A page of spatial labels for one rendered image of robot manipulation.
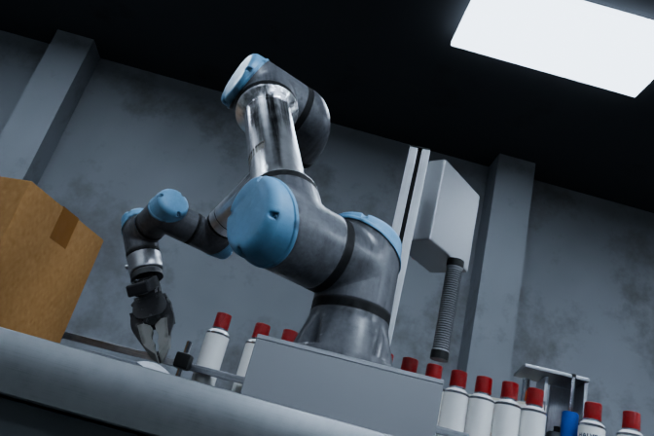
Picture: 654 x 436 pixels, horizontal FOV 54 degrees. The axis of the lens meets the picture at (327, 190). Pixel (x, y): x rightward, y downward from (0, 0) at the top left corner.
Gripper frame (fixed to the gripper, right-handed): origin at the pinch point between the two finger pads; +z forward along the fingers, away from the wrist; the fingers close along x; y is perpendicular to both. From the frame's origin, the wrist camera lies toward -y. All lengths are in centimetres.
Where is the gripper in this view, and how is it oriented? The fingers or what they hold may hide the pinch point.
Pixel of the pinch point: (159, 356)
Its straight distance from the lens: 141.6
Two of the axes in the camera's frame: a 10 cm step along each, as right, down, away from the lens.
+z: 2.9, 8.3, -4.8
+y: 0.1, 4.9, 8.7
